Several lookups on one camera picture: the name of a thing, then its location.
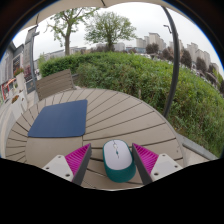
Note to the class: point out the tall grey sign pillar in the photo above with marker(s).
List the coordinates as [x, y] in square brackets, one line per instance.
[31, 63]

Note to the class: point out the white and teal computer mouse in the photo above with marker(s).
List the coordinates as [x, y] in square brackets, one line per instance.
[117, 156]

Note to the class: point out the green hedge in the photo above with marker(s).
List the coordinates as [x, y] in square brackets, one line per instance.
[140, 80]

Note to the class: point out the beige slatted outdoor chair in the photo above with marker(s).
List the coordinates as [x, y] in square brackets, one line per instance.
[55, 83]

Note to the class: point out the tall tree with bare trunk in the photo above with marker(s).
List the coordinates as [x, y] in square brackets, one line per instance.
[67, 36]

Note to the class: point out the group of pale apartment buildings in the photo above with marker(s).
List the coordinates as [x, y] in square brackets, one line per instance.
[154, 39]

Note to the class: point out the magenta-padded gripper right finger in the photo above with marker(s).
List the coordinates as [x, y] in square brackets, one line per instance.
[163, 165]

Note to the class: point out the dark blue mouse pad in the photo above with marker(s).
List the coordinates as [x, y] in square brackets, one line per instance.
[60, 118]

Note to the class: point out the round leafy green tree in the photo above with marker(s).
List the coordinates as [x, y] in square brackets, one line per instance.
[109, 28]

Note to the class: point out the dark curved parasol pole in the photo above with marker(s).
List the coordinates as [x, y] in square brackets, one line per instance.
[175, 66]

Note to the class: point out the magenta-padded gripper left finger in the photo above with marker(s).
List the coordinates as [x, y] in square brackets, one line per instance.
[60, 165]

